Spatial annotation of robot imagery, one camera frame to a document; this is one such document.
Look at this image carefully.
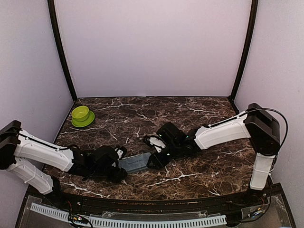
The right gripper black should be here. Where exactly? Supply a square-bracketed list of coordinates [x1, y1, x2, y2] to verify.
[146, 142, 181, 170]

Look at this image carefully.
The blue-grey glasses case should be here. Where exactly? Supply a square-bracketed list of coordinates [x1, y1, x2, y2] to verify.
[119, 152, 151, 173]

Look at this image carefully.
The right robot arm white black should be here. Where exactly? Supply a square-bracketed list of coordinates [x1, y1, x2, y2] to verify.
[143, 103, 281, 206]

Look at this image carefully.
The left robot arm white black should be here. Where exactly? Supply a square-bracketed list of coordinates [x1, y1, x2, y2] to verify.
[0, 120, 127, 207]

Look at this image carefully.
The green plate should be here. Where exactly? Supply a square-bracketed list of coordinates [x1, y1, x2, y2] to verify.
[71, 111, 95, 128]

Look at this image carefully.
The green bowl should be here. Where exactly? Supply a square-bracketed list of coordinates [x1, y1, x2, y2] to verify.
[71, 106, 89, 122]

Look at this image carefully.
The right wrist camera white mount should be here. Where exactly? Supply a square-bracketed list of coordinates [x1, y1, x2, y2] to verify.
[143, 135, 166, 153]

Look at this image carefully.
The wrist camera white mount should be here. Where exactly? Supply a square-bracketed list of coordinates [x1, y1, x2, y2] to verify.
[143, 135, 166, 153]
[114, 146, 127, 161]

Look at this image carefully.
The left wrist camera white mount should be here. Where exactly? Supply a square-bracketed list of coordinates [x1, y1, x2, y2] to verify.
[114, 146, 127, 161]

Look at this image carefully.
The white slotted cable duct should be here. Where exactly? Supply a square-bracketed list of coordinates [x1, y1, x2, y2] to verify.
[30, 203, 227, 228]

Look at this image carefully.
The black front rail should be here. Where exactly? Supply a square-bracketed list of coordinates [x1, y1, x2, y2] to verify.
[42, 191, 269, 214]

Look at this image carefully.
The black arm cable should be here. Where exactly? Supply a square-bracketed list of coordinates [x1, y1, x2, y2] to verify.
[247, 108, 288, 152]

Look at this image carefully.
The right black frame post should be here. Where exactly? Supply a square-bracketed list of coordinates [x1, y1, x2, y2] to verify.
[228, 0, 259, 103]

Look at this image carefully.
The black frame post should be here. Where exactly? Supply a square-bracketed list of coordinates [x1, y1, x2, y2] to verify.
[47, 0, 78, 102]
[228, 0, 259, 103]

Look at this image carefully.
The left black frame post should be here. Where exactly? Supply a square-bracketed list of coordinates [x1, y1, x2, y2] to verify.
[47, 0, 78, 102]

